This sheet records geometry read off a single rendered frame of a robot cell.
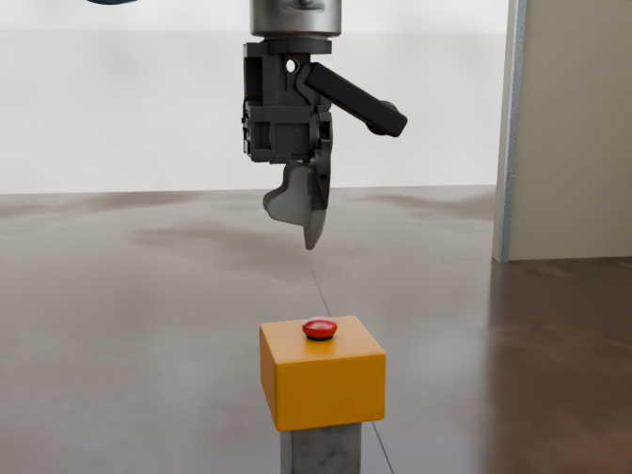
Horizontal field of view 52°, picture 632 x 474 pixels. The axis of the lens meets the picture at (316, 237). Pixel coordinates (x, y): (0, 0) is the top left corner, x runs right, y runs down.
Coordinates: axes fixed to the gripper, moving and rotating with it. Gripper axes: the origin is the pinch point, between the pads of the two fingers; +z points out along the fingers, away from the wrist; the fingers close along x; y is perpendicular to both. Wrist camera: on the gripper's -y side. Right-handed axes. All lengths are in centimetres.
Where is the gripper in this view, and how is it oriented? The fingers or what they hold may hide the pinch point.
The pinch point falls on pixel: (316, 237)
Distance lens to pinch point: 69.2
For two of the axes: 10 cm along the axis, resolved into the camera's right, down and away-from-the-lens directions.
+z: 0.0, 9.7, 2.4
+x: 2.1, 2.3, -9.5
